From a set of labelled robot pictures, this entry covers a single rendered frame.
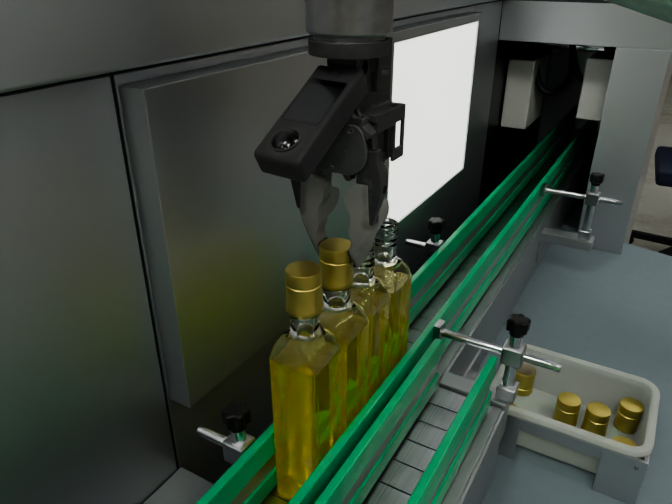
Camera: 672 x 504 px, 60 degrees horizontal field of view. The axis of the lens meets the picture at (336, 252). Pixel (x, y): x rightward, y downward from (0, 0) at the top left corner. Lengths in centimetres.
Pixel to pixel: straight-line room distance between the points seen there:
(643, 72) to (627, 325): 56
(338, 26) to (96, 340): 35
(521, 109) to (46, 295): 138
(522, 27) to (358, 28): 106
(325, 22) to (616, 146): 113
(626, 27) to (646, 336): 67
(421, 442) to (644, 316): 73
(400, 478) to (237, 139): 42
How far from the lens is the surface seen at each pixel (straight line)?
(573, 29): 151
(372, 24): 51
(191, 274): 60
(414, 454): 75
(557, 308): 133
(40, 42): 47
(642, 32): 150
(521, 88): 168
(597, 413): 97
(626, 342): 127
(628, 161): 155
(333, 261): 57
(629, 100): 152
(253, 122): 63
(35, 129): 50
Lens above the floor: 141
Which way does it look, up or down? 27 degrees down
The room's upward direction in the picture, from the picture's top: straight up
